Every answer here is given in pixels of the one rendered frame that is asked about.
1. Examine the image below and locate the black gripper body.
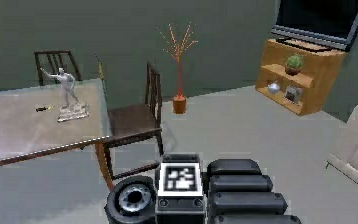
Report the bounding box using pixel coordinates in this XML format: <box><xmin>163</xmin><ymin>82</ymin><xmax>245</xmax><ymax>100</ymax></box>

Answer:
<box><xmin>104</xmin><ymin>175</ymin><xmax>158</xmax><ymax>224</ymax></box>

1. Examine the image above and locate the glass top dining table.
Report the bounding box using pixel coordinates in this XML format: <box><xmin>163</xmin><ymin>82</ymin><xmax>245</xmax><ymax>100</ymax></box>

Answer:
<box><xmin>0</xmin><ymin>78</ymin><xmax>116</xmax><ymax>192</ymax></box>

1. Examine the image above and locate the dark brown wooden chair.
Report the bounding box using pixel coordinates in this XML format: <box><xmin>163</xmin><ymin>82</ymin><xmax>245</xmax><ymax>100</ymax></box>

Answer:
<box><xmin>33</xmin><ymin>50</ymin><xmax>83</xmax><ymax>87</ymax></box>
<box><xmin>104</xmin><ymin>61</ymin><xmax>165</xmax><ymax>181</ymax></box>

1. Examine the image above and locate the silver human figure statue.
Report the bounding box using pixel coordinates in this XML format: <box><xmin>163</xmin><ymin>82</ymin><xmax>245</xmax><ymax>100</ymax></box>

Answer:
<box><xmin>40</xmin><ymin>67</ymin><xmax>90</xmax><ymax>123</ymax></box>

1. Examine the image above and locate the red twig plant in pot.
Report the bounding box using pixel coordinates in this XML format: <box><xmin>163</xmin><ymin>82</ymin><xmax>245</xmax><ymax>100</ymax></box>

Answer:
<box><xmin>157</xmin><ymin>21</ymin><xmax>199</xmax><ymax>115</ymax></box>

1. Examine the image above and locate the silver round vase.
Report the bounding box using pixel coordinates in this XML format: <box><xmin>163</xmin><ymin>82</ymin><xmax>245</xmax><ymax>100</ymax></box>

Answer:
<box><xmin>267</xmin><ymin>81</ymin><xmax>281</xmax><ymax>95</ymax></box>

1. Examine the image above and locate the grey small statue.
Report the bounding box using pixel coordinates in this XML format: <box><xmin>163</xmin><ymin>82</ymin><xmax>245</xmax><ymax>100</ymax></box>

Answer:
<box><xmin>284</xmin><ymin>85</ymin><xmax>303</xmax><ymax>104</ymax></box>

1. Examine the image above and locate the green cactus in pot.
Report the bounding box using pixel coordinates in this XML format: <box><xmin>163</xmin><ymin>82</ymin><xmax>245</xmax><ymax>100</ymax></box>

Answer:
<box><xmin>284</xmin><ymin>53</ymin><xmax>305</xmax><ymax>76</ymax></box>

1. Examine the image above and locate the light wooden shelf unit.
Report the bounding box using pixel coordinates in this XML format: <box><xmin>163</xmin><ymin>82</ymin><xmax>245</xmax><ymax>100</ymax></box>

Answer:
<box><xmin>255</xmin><ymin>38</ymin><xmax>348</xmax><ymax>117</ymax></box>

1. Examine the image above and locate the white sofa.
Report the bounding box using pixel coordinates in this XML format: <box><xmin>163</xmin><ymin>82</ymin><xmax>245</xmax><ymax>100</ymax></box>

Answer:
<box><xmin>325</xmin><ymin>101</ymin><xmax>358</xmax><ymax>194</ymax></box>

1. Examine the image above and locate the black television set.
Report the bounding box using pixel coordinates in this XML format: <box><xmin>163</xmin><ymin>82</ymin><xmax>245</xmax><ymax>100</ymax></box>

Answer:
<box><xmin>270</xmin><ymin>0</ymin><xmax>358</xmax><ymax>53</ymax></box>

